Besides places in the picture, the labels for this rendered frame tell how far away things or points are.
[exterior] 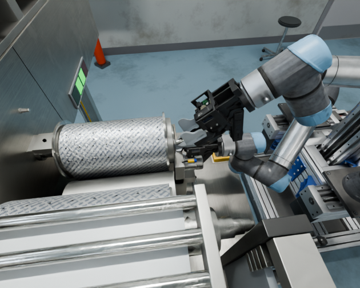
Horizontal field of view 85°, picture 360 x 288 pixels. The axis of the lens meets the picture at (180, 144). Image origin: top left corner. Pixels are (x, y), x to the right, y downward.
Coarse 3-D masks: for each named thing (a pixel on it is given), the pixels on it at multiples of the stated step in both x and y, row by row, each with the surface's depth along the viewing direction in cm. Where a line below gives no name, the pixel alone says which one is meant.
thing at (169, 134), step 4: (168, 120) 48; (168, 124) 47; (168, 128) 46; (168, 132) 46; (168, 136) 46; (172, 136) 46; (168, 140) 46; (172, 140) 46; (168, 144) 46; (172, 144) 46; (168, 148) 46; (172, 148) 46; (168, 152) 47; (172, 152) 47; (172, 156) 48; (172, 160) 49
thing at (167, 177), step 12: (84, 180) 48; (96, 180) 47; (108, 180) 47; (120, 180) 47; (132, 180) 46; (144, 180) 46; (156, 180) 46; (168, 180) 46; (72, 192) 44; (84, 192) 44
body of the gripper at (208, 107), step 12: (228, 84) 42; (216, 96) 42; (228, 96) 43; (240, 96) 41; (204, 108) 43; (216, 108) 43; (228, 108) 44; (240, 108) 44; (252, 108) 42; (204, 120) 44; (216, 120) 43; (228, 120) 46; (216, 132) 47
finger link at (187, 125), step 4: (180, 120) 50; (184, 120) 50; (188, 120) 50; (192, 120) 50; (180, 124) 51; (184, 124) 51; (188, 124) 51; (192, 124) 51; (196, 124) 52; (184, 128) 52; (188, 128) 52; (192, 128) 52; (196, 128) 51; (200, 128) 51; (180, 136) 54
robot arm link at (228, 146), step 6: (222, 138) 65; (228, 138) 65; (222, 144) 64; (228, 144) 64; (234, 144) 64; (222, 150) 65; (228, 150) 64; (234, 150) 64; (222, 156) 66; (228, 156) 67
